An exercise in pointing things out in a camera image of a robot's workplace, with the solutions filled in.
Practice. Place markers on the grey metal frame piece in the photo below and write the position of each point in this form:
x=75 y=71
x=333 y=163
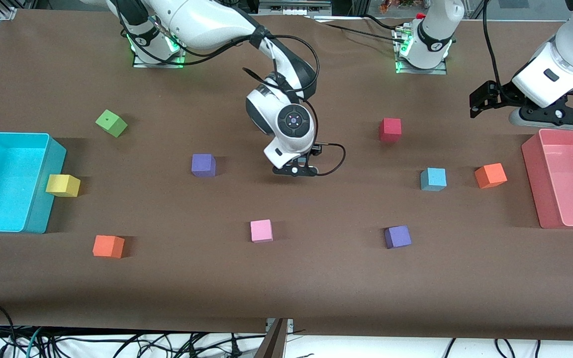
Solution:
x=294 y=9

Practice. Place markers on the orange background clutter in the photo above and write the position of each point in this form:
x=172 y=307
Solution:
x=401 y=5

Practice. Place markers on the brown table cover sheet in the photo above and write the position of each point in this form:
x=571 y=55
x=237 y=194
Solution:
x=316 y=278

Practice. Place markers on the light blue foam cube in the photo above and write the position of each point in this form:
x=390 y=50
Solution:
x=433 y=179

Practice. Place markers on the pink foam cube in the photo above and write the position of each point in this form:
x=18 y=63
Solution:
x=261 y=231

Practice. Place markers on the pink plastic bin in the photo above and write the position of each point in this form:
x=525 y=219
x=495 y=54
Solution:
x=572 y=184

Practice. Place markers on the purple foam cube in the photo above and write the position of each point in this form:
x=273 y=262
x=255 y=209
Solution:
x=203 y=165
x=397 y=237

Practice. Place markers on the orange foam cube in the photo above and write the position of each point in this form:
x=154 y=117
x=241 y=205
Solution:
x=490 y=175
x=107 y=246

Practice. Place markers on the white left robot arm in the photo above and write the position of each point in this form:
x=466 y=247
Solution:
x=435 y=30

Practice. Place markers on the green foam cube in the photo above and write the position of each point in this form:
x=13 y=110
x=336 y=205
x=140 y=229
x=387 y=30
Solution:
x=111 y=123

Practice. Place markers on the silver table corner bracket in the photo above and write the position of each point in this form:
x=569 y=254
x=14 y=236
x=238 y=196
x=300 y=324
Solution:
x=8 y=14

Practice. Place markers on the yellow foam cube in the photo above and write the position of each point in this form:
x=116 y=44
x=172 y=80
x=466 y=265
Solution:
x=62 y=185

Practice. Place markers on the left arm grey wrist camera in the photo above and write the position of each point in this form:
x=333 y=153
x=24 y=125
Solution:
x=518 y=118

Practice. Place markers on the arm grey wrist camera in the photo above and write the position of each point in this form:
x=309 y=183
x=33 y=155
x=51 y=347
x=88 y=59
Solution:
x=518 y=118
x=294 y=170

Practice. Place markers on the dark metal post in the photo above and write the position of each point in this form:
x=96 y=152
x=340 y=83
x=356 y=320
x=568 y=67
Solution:
x=274 y=344

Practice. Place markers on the red foam cube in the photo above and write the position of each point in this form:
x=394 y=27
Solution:
x=390 y=129

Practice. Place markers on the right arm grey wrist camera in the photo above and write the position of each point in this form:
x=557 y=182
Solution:
x=294 y=170

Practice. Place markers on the silver table edge bracket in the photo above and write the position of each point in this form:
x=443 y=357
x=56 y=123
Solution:
x=289 y=324

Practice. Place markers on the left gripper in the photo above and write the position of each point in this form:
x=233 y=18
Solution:
x=501 y=94

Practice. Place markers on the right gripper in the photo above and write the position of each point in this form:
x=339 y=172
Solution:
x=317 y=151

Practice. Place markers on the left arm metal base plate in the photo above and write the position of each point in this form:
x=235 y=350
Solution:
x=428 y=71

